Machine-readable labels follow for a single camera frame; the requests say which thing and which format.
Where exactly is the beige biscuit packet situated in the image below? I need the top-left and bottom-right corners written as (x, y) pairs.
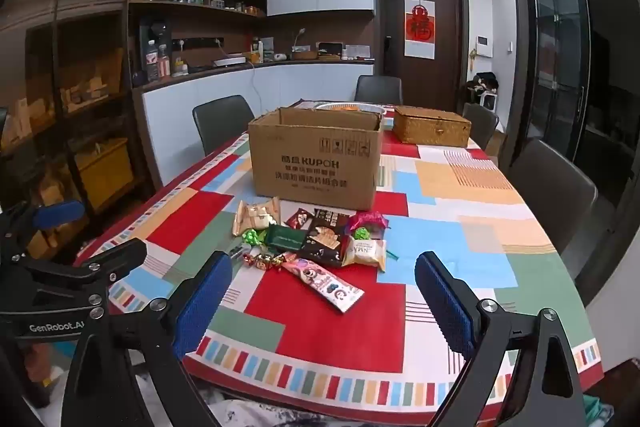
top-left (232, 201), bottom-right (266, 238)
top-left (260, 196), bottom-right (282, 226)

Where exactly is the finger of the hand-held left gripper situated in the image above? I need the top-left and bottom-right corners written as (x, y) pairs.
top-left (0, 200), bottom-right (87, 258)
top-left (22, 238), bottom-right (148, 303)

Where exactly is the white bread packet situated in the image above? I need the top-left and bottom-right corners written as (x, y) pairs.
top-left (342, 237), bottom-right (388, 272)

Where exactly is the black-framed glass door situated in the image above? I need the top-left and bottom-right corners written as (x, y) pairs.
top-left (525, 0), bottom-right (591, 138)

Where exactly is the dark clothes pile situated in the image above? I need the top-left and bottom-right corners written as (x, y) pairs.
top-left (467, 72), bottom-right (501, 96)

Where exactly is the colourful checkered tablecloth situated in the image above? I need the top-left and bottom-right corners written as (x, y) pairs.
top-left (72, 102), bottom-right (606, 410)

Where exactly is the dark brown door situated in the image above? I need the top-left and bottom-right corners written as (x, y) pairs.
top-left (375, 0), bottom-right (468, 112)

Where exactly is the pink snack packet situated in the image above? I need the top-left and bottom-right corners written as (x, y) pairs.
top-left (346, 211), bottom-right (390, 240)

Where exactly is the red and white door poster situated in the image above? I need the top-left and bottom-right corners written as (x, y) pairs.
top-left (404, 0), bottom-right (437, 58)

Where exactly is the white lower cabinet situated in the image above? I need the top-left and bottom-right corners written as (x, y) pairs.
top-left (132, 59), bottom-right (376, 188)

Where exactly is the black cracker packet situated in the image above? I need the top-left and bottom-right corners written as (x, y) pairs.
top-left (297, 208), bottom-right (351, 268)

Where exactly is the dark grey dining chair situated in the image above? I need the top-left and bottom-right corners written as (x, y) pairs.
top-left (507, 138), bottom-right (598, 258)
top-left (354, 75), bottom-right (404, 105)
top-left (462, 103), bottom-right (501, 152)
top-left (192, 95), bottom-right (256, 158)

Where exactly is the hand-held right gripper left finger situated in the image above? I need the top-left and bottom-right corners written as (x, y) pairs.
top-left (60, 251), bottom-right (234, 427)

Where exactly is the white power cable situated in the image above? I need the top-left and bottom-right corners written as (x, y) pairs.
top-left (246, 59), bottom-right (266, 114)

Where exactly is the black coffee machine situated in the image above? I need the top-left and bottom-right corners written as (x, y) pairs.
top-left (140, 17), bottom-right (173, 82)

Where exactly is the small dark red snack packet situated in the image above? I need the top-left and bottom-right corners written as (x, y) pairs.
top-left (285, 208), bottom-right (313, 230)

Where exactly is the long pink snack bar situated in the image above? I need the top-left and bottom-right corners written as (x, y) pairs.
top-left (281, 257), bottom-right (365, 314)

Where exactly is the white plate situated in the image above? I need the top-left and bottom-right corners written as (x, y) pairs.
top-left (314, 102), bottom-right (388, 116)

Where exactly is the woven wicker basket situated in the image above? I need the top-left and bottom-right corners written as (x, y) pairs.
top-left (392, 105), bottom-right (472, 148)

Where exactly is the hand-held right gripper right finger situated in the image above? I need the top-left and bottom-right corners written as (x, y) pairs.
top-left (414, 251), bottom-right (587, 427)

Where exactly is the dark glass display cabinet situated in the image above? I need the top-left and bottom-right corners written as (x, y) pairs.
top-left (0, 0), bottom-right (146, 258)

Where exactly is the dark green snack packet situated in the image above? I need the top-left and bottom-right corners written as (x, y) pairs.
top-left (264, 224), bottom-right (307, 253)

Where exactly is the brown cardboard box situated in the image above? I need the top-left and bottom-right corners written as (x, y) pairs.
top-left (248, 107), bottom-right (385, 212)

